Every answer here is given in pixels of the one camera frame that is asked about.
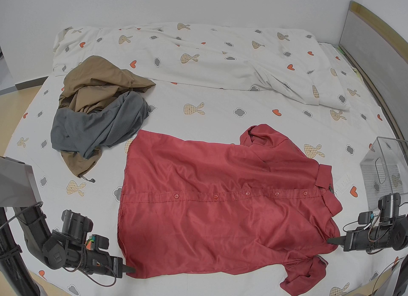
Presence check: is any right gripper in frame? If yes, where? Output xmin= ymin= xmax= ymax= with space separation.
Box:
xmin=327 ymin=228 xmax=380 ymax=253

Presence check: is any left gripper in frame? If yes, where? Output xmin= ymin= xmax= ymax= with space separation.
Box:
xmin=85 ymin=250 xmax=136 ymax=279

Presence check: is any red button shirt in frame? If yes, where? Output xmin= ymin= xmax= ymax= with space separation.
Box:
xmin=117 ymin=124 xmax=344 ymax=295

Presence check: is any white paper slip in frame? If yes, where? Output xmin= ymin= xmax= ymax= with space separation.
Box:
xmin=334 ymin=173 xmax=355 ymax=197

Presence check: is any clear plastic box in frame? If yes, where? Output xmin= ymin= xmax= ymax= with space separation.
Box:
xmin=359 ymin=136 xmax=408 ymax=213

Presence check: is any grey garment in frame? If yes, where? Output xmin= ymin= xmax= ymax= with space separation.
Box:
xmin=50 ymin=91 xmax=152 ymax=159

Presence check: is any bed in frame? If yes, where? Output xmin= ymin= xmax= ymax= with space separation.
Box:
xmin=0 ymin=0 xmax=408 ymax=296

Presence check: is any brown jacket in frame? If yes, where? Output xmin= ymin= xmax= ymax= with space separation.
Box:
xmin=58 ymin=55 xmax=157 ymax=183

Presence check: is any white printed quilt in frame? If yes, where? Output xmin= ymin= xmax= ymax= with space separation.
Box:
xmin=52 ymin=22 xmax=353 ymax=111

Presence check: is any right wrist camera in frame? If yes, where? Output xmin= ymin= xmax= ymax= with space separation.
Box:
xmin=357 ymin=211 xmax=375 ymax=226

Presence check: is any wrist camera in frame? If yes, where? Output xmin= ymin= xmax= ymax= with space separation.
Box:
xmin=357 ymin=211 xmax=375 ymax=226
xmin=84 ymin=234 xmax=111 ymax=254

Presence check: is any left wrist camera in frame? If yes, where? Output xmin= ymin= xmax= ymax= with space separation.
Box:
xmin=84 ymin=234 xmax=111 ymax=254

